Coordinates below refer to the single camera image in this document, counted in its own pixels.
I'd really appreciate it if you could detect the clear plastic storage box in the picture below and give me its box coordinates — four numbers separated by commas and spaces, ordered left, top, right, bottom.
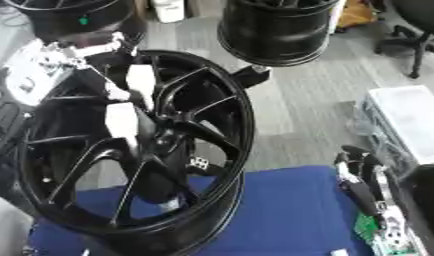
351, 84, 434, 176

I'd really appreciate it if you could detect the tan cardboard box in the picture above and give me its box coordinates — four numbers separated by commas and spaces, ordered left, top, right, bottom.
334, 0, 382, 30

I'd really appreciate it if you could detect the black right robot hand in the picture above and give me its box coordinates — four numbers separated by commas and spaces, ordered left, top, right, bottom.
332, 144, 392, 219

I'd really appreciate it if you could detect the black wheel rim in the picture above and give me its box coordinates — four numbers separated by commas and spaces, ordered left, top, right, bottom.
215, 0, 349, 68

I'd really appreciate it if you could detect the black wheel with green tag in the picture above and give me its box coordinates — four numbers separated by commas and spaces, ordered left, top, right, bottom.
0, 0, 149, 46

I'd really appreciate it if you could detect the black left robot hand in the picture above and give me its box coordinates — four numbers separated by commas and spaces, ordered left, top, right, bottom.
66, 49, 165, 113

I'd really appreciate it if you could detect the white pin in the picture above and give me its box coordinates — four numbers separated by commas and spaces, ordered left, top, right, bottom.
103, 102, 142, 149
124, 63, 160, 105

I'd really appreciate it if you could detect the black spoked wheel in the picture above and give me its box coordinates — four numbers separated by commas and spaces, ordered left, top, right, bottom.
15, 49, 258, 256

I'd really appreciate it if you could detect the black wheel stand clamp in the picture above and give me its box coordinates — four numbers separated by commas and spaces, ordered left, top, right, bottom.
229, 64, 273, 90

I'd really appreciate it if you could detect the white box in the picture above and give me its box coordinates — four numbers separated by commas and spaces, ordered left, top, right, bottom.
148, 0, 188, 24

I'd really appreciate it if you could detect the black office chair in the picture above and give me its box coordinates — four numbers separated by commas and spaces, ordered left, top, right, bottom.
372, 0, 434, 80

